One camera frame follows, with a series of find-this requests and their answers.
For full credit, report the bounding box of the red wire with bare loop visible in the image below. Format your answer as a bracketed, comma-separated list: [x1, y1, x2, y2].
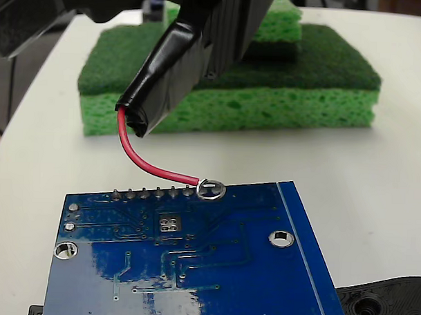
[113, 107, 229, 202]

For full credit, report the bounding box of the blue printed circuit board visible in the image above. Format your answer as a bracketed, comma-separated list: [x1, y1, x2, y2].
[40, 172, 355, 315]

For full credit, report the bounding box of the grey and blue small device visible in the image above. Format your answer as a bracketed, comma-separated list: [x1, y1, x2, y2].
[141, 0, 167, 24]

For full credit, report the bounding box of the large green scrub sponge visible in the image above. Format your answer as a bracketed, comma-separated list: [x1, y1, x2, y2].
[75, 16, 384, 148]

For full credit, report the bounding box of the small green scrub sponge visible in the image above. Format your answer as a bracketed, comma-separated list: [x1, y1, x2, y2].
[161, 0, 304, 63]

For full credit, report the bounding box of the dark background equipment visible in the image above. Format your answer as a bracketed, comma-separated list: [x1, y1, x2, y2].
[291, 0, 371, 12]

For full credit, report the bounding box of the black 3D-printed board bracket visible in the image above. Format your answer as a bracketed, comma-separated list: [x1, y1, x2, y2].
[27, 261, 421, 315]

